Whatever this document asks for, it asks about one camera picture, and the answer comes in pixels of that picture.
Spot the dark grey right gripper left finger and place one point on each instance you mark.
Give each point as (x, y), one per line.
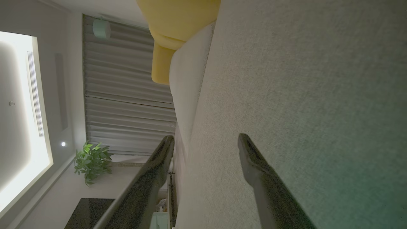
(140, 190)

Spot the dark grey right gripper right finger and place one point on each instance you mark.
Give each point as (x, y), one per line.
(273, 197)

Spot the pale green cabinet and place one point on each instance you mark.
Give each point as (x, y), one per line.
(159, 221)

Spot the black flat screen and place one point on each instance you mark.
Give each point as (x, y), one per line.
(89, 213)

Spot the green leafy potted plant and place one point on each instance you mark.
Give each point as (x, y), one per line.
(92, 162)

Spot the grey pleated curtain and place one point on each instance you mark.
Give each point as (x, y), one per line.
(127, 95)

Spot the grey fabric sofa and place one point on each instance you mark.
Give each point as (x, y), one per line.
(302, 95)

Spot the pale green round lamp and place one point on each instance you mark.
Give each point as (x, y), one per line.
(101, 28)

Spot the large yellow cushion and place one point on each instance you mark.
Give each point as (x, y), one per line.
(178, 17)

